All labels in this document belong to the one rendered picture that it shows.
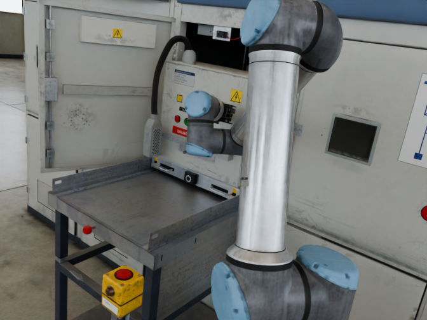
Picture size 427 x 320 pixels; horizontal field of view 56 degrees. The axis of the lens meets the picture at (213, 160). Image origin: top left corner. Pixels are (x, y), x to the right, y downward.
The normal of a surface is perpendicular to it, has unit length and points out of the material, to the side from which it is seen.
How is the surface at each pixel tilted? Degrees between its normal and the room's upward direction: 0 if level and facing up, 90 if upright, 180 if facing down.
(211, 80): 90
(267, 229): 75
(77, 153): 90
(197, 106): 70
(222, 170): 90
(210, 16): 90
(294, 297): 57
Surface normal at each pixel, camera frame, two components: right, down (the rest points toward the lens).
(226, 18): -0.61, 0.17
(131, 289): 0.78, 0.29
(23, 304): 0.12, -0.94
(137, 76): 0.56, 0.32
